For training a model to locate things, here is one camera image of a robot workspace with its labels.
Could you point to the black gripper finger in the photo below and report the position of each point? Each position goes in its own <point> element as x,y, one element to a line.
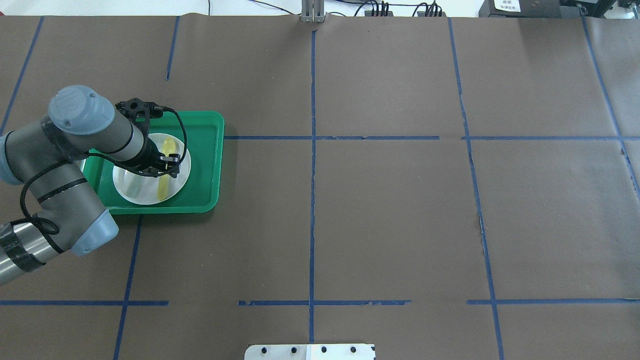
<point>172,173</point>
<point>172,158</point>

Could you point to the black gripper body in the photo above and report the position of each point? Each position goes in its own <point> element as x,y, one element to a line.
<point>150,156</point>

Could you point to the yellow plastic spoon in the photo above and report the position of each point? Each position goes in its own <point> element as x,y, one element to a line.
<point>169,146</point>

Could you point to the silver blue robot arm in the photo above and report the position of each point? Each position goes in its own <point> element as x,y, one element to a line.
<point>60,209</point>

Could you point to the pale green plastic fork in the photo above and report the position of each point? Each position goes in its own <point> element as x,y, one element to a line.
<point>133,184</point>

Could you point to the green plastic tray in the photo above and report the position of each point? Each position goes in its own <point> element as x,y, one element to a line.
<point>205,138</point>

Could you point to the white mounting plate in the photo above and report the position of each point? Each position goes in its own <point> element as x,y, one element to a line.
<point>321,351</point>

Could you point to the brown paper table cover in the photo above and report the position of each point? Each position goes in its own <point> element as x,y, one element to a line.
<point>445,188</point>

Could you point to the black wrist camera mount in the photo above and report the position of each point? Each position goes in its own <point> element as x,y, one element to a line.
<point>137,110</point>

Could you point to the aluminium frame post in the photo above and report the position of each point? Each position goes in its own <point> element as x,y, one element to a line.
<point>313,11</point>

